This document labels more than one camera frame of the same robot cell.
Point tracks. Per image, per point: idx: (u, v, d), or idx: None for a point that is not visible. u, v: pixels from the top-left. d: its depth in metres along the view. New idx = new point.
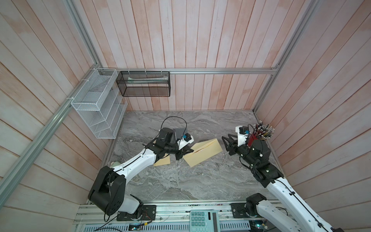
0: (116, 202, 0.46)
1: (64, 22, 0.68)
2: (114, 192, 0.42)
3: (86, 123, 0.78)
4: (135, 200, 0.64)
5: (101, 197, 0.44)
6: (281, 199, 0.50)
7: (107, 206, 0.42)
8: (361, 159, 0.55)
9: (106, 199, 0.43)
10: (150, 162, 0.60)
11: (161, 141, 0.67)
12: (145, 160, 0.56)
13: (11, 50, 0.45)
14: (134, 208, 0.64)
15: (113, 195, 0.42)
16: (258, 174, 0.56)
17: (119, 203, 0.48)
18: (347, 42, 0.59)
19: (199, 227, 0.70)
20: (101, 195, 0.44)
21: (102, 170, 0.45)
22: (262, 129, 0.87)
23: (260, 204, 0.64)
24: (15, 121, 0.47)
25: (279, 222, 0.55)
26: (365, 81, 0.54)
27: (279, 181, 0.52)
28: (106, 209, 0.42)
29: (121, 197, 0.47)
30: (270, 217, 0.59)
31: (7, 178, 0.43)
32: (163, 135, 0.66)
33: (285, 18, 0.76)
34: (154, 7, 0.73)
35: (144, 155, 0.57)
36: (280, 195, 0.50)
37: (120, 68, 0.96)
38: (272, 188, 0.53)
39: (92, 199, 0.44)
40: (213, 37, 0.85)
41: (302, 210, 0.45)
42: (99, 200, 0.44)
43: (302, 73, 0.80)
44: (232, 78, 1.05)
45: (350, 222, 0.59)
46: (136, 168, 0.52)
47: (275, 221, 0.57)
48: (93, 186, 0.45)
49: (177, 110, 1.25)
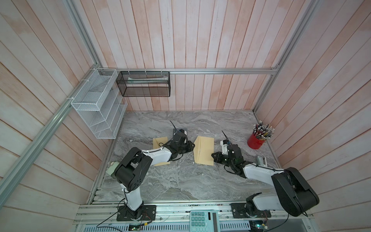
0: (138, 180, 0.51)
1: (64, 22, 0.68)
2: (140, 168, 0.49)
3: (86, 123, 0.78)
4: (140, 197, 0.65)
5: (127, 172, 0.50)
6: (254, 176, 0.62)
7: (130, 180, 0.48)
8: (361, 159, 0.55)
9: (131, 174, 0.49)
10: (165, 159, 0.67)
11: (175, 144, 0.75)
12: (163, 153, 0.63)
13: (11, 50, 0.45)
14: (136, 205, 0.65)
15: (138, 170, 0.49)
16: (237, 168, 0.70)
17: (139, 183, 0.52)
18: (347, 42, 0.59)
19: (199, 227, 0.70)
20: (126, 171, 0.50)
21: (133, 149, 0.53)
22: (262, 129, 0.87)
23: (255, 196, 0.66)
24: (15, 121, 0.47)
25: (273, 204, 0.55)
26: (365, 81, 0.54)
27: (249, 164, 0.66)
28: (128, 184, 0.48)
29: (143, 177, 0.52)
30: (265, 202, 0.60)
31: (7, 178, 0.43)
32: (177, 137, 0.74)
33: (285, 18, 0.76)
34: (154, 7, 0.73)
35: (163, 149, 0.65)
36: (252, 171, 0.62)
37: (120, 68, 0.96)
38: (246, 171, 0.66)
39: (119, 173, 0.50)
40: (213, 37, 0.85)
41: (261, 167, 0.58)
42: (124, 174, 0.49)
43: (302, 73, 0.80)
44: (232, 78, 1.05)
45: (350, 222, 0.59)
46: (158, 157, 0.60)
47: (270, 205, 0.57)
48: (123, 161, 0.51)
49: (177, 110, 1.25)
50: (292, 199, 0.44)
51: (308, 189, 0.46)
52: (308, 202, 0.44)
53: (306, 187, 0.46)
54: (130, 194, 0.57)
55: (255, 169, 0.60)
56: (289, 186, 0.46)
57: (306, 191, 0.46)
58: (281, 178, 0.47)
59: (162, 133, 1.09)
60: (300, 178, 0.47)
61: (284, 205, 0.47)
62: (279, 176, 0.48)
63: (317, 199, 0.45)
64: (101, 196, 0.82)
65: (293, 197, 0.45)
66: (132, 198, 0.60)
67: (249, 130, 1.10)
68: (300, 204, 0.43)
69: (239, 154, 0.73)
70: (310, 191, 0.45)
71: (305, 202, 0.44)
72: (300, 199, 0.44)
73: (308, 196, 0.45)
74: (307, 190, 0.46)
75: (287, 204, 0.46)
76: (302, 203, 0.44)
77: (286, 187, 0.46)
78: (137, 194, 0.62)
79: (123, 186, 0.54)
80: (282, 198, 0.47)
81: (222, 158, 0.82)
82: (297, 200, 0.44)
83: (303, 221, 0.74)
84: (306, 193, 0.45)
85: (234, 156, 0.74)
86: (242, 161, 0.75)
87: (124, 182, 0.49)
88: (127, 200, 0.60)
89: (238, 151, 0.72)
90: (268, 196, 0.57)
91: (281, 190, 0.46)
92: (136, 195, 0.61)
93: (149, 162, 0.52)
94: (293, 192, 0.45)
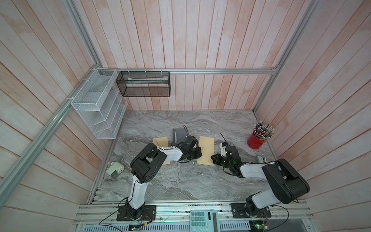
0: (151, 174, 0.54)
1: (64, 22, 0.68)
2: (156, 163, 0.53)
3: (86, 123, 0.78)
4: (143, 196, 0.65)
5: (143, 165, 0.53)
6: (250, 173, 0.64)
7: (145, 173, 0.52)
8: (361, 159, 0.55)
9: (146, 167, 0.53)
10: (175, 158, 0.70)
11: (186, 146, 0.79)
12: (175, 153, 0.67)
13: (11, 50, 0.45)
14: (139, 204, 0.65)
15: (154, 165, 0.52)
16: (235, 169, 0.72)
17: (151, 177, 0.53)
18: (347, 42, 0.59)
19: (199, 227, 0.70)
20: (142, 164, 0.53)
21: (149, 144, 0.57)
22: (262, 129, 0.87)
23: (254, 196, 0.65)
24: (14, 121, 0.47)
25: (270, 198, 0.56)
26: (365, 81, 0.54)
27: (245, 164, 0.68)
28: (143, 176, 0.52)
29: (156, 172, 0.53)
30: (263, 199, 0.61)
31: (7, 178, 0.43)
32: (189, 140, 0.79)
33: (285, 18, 0.76)
34: (154, 6, 0.73)
35: (175, 148, 0.70)
36: (248, 169, 0.65)
37: (120, 69, 0.95)
38: (243, 170, 0.68)
39: (134, 165, 0.54)
40: (213, 37, 0.85)
41: (255, 164, 0.61)
42: (139, 166, 0.53)
43: (302, 73, 0.79)
44: (232, 78, 1.05)
45: (350, 222, 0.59)
46: (170, 155, 0.64)
47: (268, 201, 0.58)
48: (140, 154, 0.55)
49: (177, 110, 1.25)
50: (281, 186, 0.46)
51: (298, 178, 0.48)
52: (298, 189, 0.46)
53: (295, 175, 0.48)
54: (139, 188, 0.58)
55: (250, 166, 0.62)
56: (278, 174, 0.49)
57: (296, 179, 0.48)
58: (271, 167, 0.50)
59: (162, 133, 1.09)
60: (289, 167, 0.50)
61: (277, 195, 0.49)
62: (269, 166, 0.51)
63: (307, 187, 0.47)
64: (101, 196, 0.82)
65: (283, 184, 0.47)
66: (136, 195, 0.61)
67: (249, 130, 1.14)
68: (289, 191, 0.45)
69: (236, 155, 0.75)
70: (300, 179, 0.48)
71: (295, 189, 0.46)
72: (290, 187, 0.46)
73: (298, 184, 0.47)
74: (297, 178, 0.48)
75: (278, 193, 0.48)
76: (292, 190, 0.46)
77: (276, 175, 0.48)
78: (142, 192, 0.63)
79: (135, 178, 0.56)
80: (274, 187, 0.49)
81: (221, 160, 0.84)
82: (286, 187, 0.46)
83: (303, 221, 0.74)
84: (296, 181, 0.47)
85: (232, 158, 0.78)
86: (239, 162, 0.77)
87: (138, 174, 0.53)
88: (132, 195, 0.62)
89: (235, 152, 0.74)
90: (265, 192, 0.58)
91: (272, 179, 0.49)
92: (141, 193, 0.63)
93: (164, 158, 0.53)
94: (282, 179, 0.48)
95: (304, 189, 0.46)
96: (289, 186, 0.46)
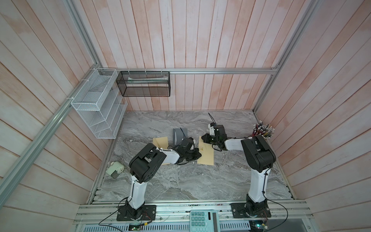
0: (150, 174, 0.54)
1: (64, 22, 0.68)
2: (155, 163, 0.53)
3: (86, 123, 0.78)
4: (143, 196, 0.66)
5: (142, 164, 0.53)
6: (233, 146, 0.73)
7: (144, 172, 0.51)
8: (361, 159, 0.55)
9: (146, 166, 0.53)
10: (173, 159, 0.70)
11: (182, 148, 0.80)
12: (173, 155, 0.68)
13: (10, 50, 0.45)
14: (139, 203, 0.65)
15: (153, 165, 0.53)
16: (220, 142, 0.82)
17: (150, 177, 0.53)
18: (347, 42, 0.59)
19: (199, 227, 0.70)
20: (141, 164, 0.53)
21: (149, 144, 0.58)
22: (262, 129, 0.87)
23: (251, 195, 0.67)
24: (14, 121, 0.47)
25: (255, 180, 0.62)
26: (365, 81, 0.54)
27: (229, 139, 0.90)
28: (142, 176, 0.51)
29: (155, 172, 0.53)
30: (254, 186, 0.64)
31: (7, 178, 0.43)
32: (185, 143, 0.79)
33: (285, 18, 0.76)
34: (154, 6, 0.73)
35: (173, 151, 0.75)
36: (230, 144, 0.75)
37: (120, 68, 0.96)
38: (227, 145, 0.78)
39: (133, 165, 0.54)
40: (213, 37, 0.85)
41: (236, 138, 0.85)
42: (138, 166, 0.53)
43: (302, 73, 0.79)
44: (232, 78, 1.05)
45: (350, 222, 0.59)
46: (169, 156, 0.65)
47: (255, 183, 0.63)
48: (139, 153, 0.56)
49: (177, 110, 1.25)
50: (253, 157, 0.56)
51: (268, 150, 0.58)
52: (266, 158, 0.56)
53: (267, 148, 0.58)
54: (138, 188, 0.58)
55: (233, 139, 0.72)
56: (252, 147, 0.58)
57: (266, 151, 0.58)
58: (248, 140, 0.59)
59: (162, 133, 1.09)
60: (263, 140, 0.60)
61: (251, 165, 0.58)
62: (248, 140, 0.60)
63: (274, 157, 0.57)
64: (101, 196, 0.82)
65: (256, 155, 0.57)
66: (136, 195, 0.60)
67: (250, 130, 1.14)
68: (259, 160, 0.55)
69: (222, 132, 0.85)
70: (270, 151, 0.57)
71: (264, 159, 0.56)
72: (261, 157, 0.56)
73: (267, 154, 0.57)
74: (268, 150, 0.58)
75: (252, 162, 0.57)
76: (262, 159, 0.56)
77: (251, 147, 0.58)
78: (142, 192, 0.64)
79: (135, 178, 0.56)
80: (249, 158, 0.58)
81: (210, 138, 0.94)
82: (257, 157, 0.56)
83: (303, 221, 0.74)
84: (266, 152, 0.57)
85: (219, 134, 0.86)
86: (225, 136, 0.86)
87: (138, 173, 0.52)
88: (132, 195, 0.61)
89: (221, 128, 0.84)
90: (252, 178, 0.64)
91: (248, 151, 0.57)
92: (141, 192, 0.63)
93: (164, 158, 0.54)
94: (256, 151, 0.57)
95: (271, 160, 0.57)
96: (260, 157, 0.56)
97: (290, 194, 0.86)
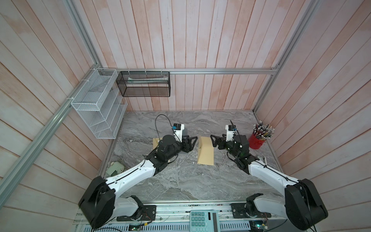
0: (103, 217, 0.44)
1: (64, 22, 0.68)
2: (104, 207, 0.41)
3: (86, 123, 0.78)
4: (134, 203, 0.63)
5: (89, 210, 0.43)
6: (259, 175, 0.59)
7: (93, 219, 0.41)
8: (361, 159, 0.55)
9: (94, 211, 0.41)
10: (149, 174, 0.57)
11: (162, 154, 0.61)
12: (143, 173, 0.54)
13: (11, 50, 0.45)
14: (133, 210, 0.64)
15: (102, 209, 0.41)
16: (241, 163, 0.66)
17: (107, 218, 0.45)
18: (347, 42, 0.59)
19: (199, 227, 0.70)
20: (90, 207, 0.43)
21: (97, 179, 0.45)
22: (262, 129, 0.87)
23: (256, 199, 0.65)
24: (14, 121, 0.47)
25: (277, 210, 0.54)
26: (365, 81, 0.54)
27: (257, 162, 0.62)
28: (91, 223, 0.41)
29: (110, 212, 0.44)
30: (269, 208, 0.58)
31: (7, 178, 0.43)
32: (162, 147, 0.57)
33: (285, 18, 0.76)
34: (154, 6, 0.73)
35: (143, 166, 0.55)
36: (259, 173, 0.58)
37: (120, 68, 0.96)
38: (251, 170, 0.62)
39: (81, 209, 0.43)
40: (214, 37, 0.85)
41: (271, 172, 0.54)
42: (86, 211, 0.42)
43: (302, 73, 0.79)
44: (232, 78, 1.06)
45: (350, 222, 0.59)
46: (134, 180, 0.51)
47: (274, 210, 0.56)
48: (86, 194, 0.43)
49: (177, 110, 1.25)
50: (302, 217, 0.42)
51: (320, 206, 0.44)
52: (316, 217, 0.42)
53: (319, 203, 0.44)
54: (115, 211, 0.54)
55: (267, 174, 0.54)
56: (302, 202, 0.43)
57: (318, 206, 0.44)
58: (296, 192, 0.44)
59: (162, 133, 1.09)
60: (314, 192, 0.44)
61: (292, 218, 0.45)
62: (293, 189, 0.44)
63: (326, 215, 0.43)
64: None
65: (306, 214, 0.43)
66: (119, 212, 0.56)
67: (250, 130, 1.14)
68: (308, 220, 0.42)
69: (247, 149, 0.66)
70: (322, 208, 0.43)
71: (314, 218, 0.42)
72: (310, 216, 0.42)
73: (318, 212, 0.43)
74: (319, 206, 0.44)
75: (295, 217, 0.44)
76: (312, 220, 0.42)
77: (300, 203, 0.43)
78: (124, 207, 0.57)
79: None
80: (292, 211, 0.45)
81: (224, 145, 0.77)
82: (307, 217, 0.42)
83: None
84: (317, 209, 0.43)
85: (241, 150, 0.67)
86: (248, 155, 0.69)
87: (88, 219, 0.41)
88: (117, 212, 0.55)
89: (247, 145, 0.64)
90: (271, 202, 0.56)
91: (292, 203, 0.43)
92: (123, 208, 0.58)
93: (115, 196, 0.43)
94: (306, 208, 0.44)
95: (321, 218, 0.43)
96: (309, 216, 0.42)
97: None
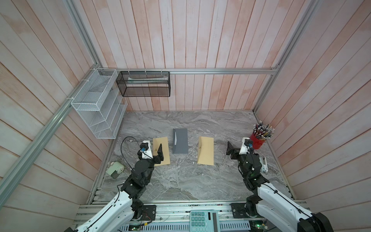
0: None
1: (64, 22, 0.68)
2: None
3: (86, 123, 0.78)
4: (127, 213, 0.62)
5: None
6: (270, 201, 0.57)
7: None
8: (361, 159, 0.55)
9: None
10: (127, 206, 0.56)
11: (138, 180, 0.59)
12: (118, 209, 0.53)
13: (11, 50, 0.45)
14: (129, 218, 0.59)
15: None
16: (249, 183, 0.64)
17: None
18: (347, 42, 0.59)
19: (199, 228, 0.69)
20: None
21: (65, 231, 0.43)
22: (262, 129, 0.87)
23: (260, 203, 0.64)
24: (14, 121, 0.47)
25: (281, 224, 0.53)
26: (365, 81, 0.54)
27: (265, 185, 0.60)
28: None
29: None
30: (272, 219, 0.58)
31: (7, 178, 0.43)
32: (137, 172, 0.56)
33: (285, 18, 0.76)
34: (154, 7, 0.73)
35: (119, 201, 0.53)
36: (268, 197, 0.57)
37: (120, 68, 0.96)
38: (261, 193, 0.60)
39: None
40: (213, 37, 0.85)
41: (281, 199, 0.52)
42: None
43: (302, 73, 0.79)
44: (232, 78, 1.05)
45: (351, 222, 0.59)
46: (110, 219, 0.51)
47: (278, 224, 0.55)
48: None
49: (177, 110, 1.25)
50: None
51: None
52: None
53: None
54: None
55: (276, 201, 0.53)
56: None
57: None
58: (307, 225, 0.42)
59: (162, 133, 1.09)
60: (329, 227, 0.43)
61: None
62: (306, 224, 0.42)
63: None
64: (101, 196, 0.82)
65: None
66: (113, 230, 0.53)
67: (250, 130, 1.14)
68: None
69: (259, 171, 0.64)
70: None
71: None
72: None
73: None
74: None
75: None
76: None
77: None
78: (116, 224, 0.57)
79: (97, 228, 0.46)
80: None
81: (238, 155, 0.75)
82: None
83: None
84: None
85: (252, 171, 0.64)
86: (258, 176, 0.66)
87: None
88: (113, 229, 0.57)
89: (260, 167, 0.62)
90: (278, 216, 0.55)
91: None
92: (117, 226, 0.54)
93: None
94: None
95: None
96: None
97: (290, 194, 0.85)
